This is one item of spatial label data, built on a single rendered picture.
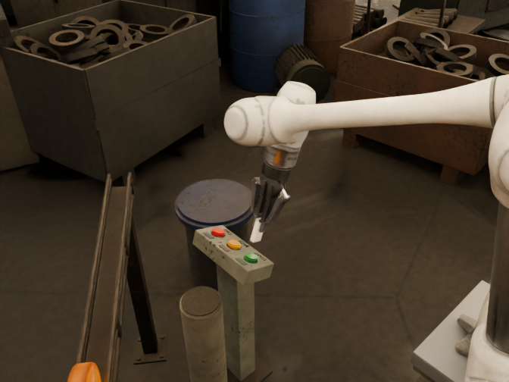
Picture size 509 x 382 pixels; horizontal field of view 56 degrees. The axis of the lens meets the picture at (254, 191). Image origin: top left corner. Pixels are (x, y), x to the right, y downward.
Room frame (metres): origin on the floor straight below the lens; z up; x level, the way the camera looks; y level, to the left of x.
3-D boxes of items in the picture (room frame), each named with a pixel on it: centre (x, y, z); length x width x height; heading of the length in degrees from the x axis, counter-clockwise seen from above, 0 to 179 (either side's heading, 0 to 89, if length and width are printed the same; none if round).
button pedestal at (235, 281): (1.06, 0.06, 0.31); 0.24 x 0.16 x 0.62; 42
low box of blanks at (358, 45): (2.71, -1.08, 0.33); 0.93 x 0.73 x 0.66; 49
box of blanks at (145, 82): (2.74, 0.83, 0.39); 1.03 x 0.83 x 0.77; 147
